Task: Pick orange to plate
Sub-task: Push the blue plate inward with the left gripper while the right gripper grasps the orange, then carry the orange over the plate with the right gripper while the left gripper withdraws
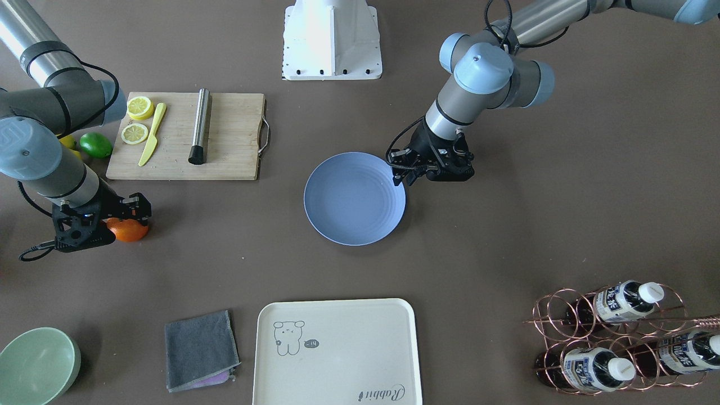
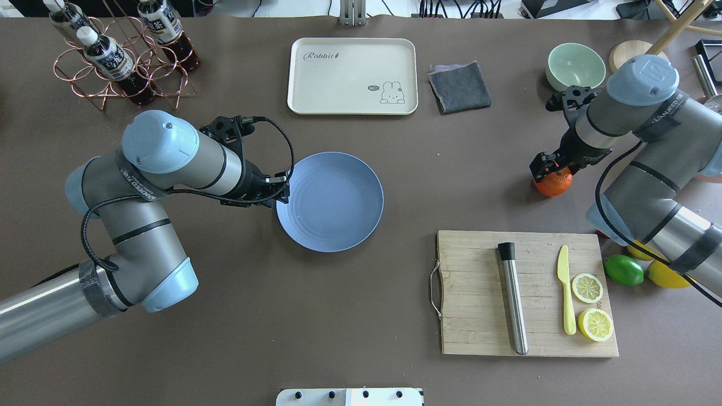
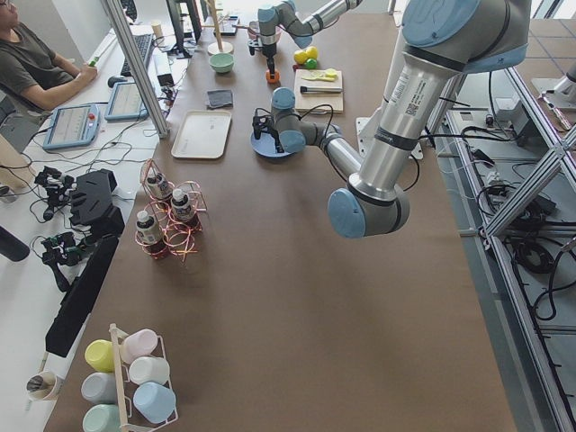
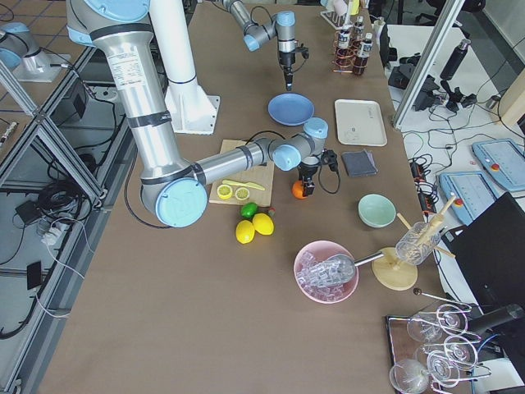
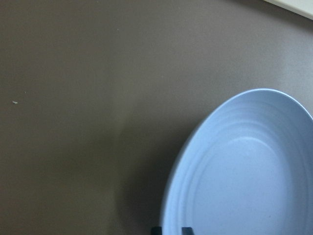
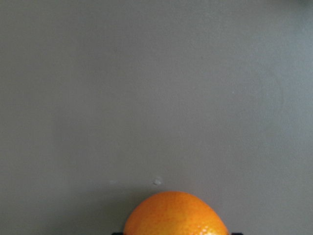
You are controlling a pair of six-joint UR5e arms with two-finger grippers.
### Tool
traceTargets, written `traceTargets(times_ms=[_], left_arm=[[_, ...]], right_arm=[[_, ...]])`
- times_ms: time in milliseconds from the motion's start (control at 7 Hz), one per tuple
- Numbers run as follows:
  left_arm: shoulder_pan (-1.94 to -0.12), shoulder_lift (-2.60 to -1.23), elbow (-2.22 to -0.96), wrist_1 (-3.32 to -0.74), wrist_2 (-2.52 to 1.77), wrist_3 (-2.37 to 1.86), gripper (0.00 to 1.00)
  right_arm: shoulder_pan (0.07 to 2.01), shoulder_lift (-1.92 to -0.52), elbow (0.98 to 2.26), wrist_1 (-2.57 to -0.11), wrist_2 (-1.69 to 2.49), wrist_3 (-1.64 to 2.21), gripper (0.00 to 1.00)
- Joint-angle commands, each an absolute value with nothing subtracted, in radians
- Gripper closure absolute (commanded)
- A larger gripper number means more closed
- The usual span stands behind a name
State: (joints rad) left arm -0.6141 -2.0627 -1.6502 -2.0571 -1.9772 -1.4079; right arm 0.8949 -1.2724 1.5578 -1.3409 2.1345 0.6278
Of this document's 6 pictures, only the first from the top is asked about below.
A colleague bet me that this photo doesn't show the grey folded cloth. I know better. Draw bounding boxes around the grey folded cloth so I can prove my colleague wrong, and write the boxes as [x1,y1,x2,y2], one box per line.
[164,309,241,393]

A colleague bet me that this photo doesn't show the copper wire bottle rack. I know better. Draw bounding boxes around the copper wire bottle rack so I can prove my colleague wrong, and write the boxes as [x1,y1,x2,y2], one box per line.
[530,286,718,395]

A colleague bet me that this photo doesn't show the green lime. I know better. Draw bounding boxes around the green lime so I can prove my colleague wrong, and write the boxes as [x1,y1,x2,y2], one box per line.
[79,132,113,159]

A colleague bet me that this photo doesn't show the steel cylinder muddler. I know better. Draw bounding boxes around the steel cylinder muddler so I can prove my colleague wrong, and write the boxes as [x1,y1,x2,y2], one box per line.
[188,88,213,165]

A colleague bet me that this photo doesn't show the lemon half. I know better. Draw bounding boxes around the lemon half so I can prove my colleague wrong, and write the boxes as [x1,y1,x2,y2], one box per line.
[127,96,155,120]

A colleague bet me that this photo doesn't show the dark drink bottle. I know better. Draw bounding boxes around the dark drink bottle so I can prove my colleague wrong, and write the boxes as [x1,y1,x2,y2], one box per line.
[562,280,664,332]
[533,348,637,394]
[628,329,719,379]

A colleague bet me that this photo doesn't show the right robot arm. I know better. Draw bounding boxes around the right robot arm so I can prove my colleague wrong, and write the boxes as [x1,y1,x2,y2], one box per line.
[1,1,152,258]

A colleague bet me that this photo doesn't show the yellow lemon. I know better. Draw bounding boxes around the yellow lemon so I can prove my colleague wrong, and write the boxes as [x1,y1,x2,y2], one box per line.
[57,135,83,160]

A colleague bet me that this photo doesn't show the yellow plastic knife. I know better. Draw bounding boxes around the yellow plastic knife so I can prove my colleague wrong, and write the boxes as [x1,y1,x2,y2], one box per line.
[137,102,167,167]

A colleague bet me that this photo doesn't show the mint green bowl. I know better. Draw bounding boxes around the mint green bowl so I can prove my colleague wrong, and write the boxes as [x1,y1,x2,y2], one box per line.
[1,327,82,404]

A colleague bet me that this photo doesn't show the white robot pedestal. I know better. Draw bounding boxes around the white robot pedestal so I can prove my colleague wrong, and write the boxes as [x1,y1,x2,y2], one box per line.
[281,1,383,80]

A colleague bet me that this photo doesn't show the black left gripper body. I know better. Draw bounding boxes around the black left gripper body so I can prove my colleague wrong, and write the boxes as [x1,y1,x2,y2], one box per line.
[385,117,475,187]

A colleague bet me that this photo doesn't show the wooden cutting board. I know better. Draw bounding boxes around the wooden cutting board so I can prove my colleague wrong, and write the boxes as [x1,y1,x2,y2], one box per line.
[106,92,266,181]

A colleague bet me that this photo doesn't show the blue plate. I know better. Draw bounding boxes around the blue plate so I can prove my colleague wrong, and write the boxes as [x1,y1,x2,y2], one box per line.
[303,152,406,246]

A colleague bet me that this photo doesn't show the cream serving tray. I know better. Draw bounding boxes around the cream serving tray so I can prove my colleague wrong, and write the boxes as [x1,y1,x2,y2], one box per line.
[252,298,424,404]

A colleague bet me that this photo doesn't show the orange mandarin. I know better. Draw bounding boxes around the orange mandarin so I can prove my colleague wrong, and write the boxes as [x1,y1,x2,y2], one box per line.
[105,218,149,242]

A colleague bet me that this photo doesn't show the lemon slice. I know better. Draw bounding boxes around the lemon slice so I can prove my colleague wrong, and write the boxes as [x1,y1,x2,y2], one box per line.
[120,123,149,145]

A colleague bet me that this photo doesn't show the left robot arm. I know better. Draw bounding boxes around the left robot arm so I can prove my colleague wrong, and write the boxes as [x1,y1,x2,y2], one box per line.
[385,1,719,186]

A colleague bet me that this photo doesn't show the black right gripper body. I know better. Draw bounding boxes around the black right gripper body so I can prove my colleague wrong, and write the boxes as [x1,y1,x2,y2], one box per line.
[52,192,152,252]

